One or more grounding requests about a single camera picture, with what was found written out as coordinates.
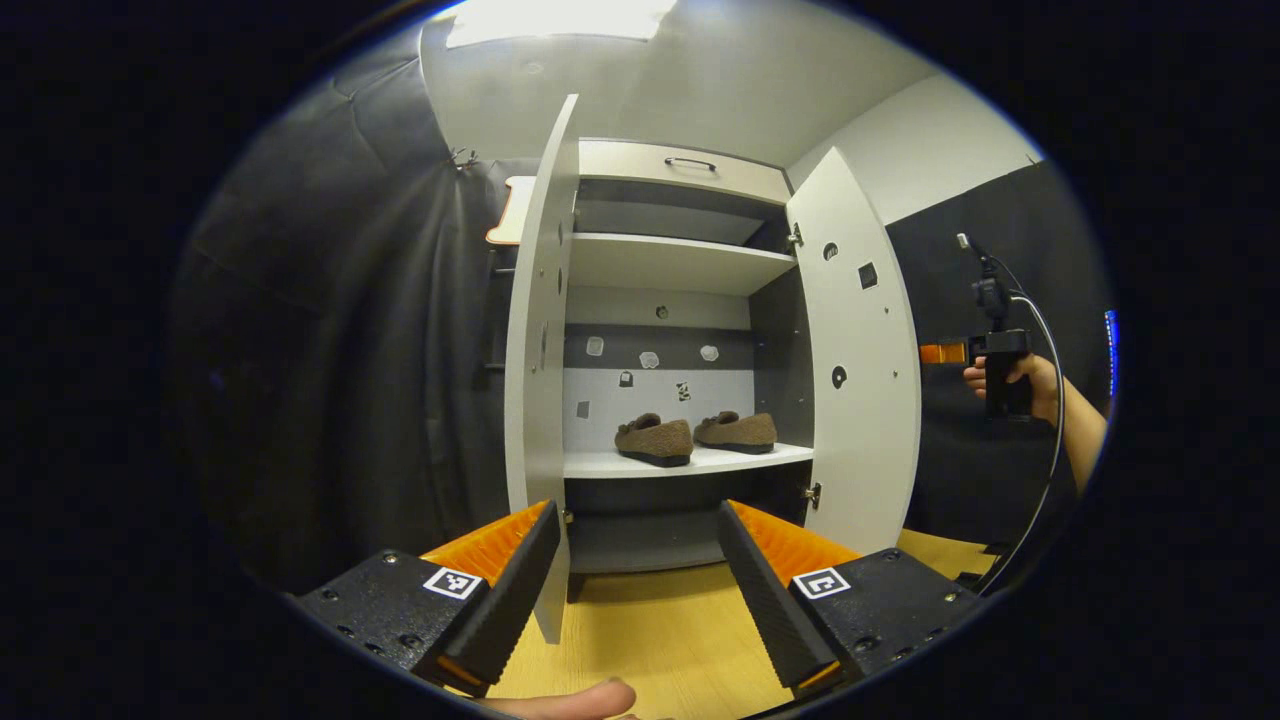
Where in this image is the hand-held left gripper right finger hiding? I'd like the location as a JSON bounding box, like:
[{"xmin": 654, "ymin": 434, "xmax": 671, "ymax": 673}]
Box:
[{"xmin": 716, "ymin": 500, "xmax": 986, "ymax": 701}]

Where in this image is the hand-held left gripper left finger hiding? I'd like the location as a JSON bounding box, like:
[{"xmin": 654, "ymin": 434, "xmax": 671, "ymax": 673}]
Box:
[{"xmin": 290, "ymin": 500, "xmax": 563, "ymax": 699}]

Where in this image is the white shoe cabinet door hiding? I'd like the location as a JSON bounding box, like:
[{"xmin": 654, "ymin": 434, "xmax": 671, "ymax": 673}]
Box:
[
  {"xmin": 503, "ymin": 94, "xmax": 581, "ymax": 644},
  {"xmin": 785, "ymin": 148, "xmax": 922, "ymax": 557}
]

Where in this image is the white shoe cabinet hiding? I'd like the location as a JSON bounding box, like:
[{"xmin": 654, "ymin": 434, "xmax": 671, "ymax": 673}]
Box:
[{"xmin": 560, "ymin": 138, "xmax": 816, "ymax": 576}]

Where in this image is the brown fuzzy shoe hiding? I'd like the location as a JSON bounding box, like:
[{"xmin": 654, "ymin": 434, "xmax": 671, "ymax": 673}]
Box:
[
  {"xmin": 614, "ymin": 413, "xmax": 694, "ymax": 468},
  {"xmin": 694, "ymin": 411, "xmax": 778, "ymax": 456}
]

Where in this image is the white cabinet shelf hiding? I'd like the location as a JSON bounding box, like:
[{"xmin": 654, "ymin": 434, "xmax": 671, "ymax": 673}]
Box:
[{"xmin": 570, "ymin": 232, "xmax": 798, "ymax": 297}]

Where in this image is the white cabinet drawer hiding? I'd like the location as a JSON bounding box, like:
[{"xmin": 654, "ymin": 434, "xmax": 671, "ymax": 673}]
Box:
[{"xmin": 578, "ymin": 138, "xmax": 793, "ymax": 206}]

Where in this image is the black backdrop cloth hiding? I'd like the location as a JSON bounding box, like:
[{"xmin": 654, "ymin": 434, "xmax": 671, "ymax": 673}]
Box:
[
  {"xmin": 170, "ymin": 30, "xmax": 546, "ymax": 591},
  {"xmin": 885, "ymin": 160, "xmax": 1116, "ymax": 549}
]

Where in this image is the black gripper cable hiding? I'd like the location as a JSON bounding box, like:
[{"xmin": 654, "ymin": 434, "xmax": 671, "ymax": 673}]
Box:
[{"xmin": 985, "ymin": 255, "xmax": 1067, "ymax": 593}]

